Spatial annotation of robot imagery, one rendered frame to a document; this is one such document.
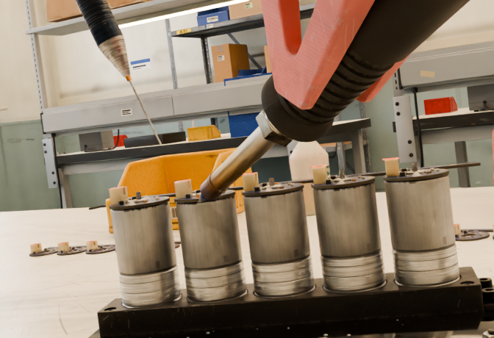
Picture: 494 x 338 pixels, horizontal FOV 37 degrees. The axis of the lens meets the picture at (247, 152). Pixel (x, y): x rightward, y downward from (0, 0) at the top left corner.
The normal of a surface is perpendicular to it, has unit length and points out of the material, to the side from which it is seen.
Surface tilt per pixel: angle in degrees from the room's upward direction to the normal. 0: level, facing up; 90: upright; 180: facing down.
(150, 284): 90
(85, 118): 90
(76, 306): 0
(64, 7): 90
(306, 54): 98
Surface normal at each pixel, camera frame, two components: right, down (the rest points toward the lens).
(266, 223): -0.31, 0.09
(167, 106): -0.50, 0.11
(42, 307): -0.12, -0.99
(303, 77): -0.84, 0.27
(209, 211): 0.21, 0.03
